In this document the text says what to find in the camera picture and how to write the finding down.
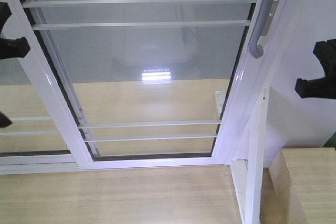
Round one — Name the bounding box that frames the white sliding glass door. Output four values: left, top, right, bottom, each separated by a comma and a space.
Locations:
1, 0, 280, 169

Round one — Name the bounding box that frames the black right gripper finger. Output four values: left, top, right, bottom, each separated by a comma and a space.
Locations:
313, 39, 335, 76
295, 77, 335, 99

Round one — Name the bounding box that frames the light wooden box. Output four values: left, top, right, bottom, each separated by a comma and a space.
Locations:
269, 148, 335, 223

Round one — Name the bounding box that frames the white door frame post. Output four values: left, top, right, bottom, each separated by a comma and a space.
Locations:
223, 0, 323, 224

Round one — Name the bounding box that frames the grey metal door handle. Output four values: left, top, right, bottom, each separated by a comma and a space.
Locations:
248, 0, 274, 59

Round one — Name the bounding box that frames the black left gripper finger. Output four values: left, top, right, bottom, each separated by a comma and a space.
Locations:
0, 37, 30, 59
0, 2, 12, 34

